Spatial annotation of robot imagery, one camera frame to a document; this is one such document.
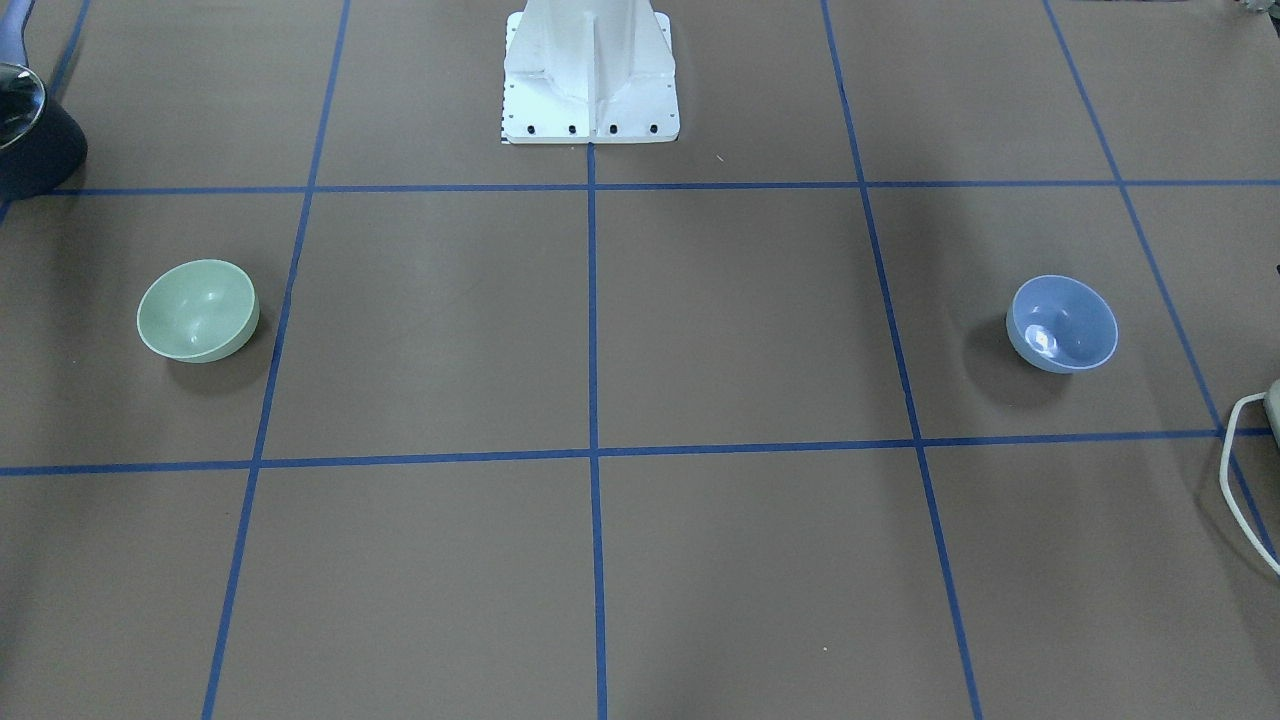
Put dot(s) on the blue bowl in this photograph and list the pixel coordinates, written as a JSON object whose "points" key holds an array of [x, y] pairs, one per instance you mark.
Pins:
{"points": [[1060, 325]]}

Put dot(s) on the green bowl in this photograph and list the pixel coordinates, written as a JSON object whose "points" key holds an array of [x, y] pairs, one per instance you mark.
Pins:
{"points": [[199, 312]]}

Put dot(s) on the white chrome toaster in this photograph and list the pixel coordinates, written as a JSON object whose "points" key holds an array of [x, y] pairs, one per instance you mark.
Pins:
{"points": [[1271, 406]]}

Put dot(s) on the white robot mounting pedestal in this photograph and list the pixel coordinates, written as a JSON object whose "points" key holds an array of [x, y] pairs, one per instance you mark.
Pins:
{"points": [[589, 72]]}

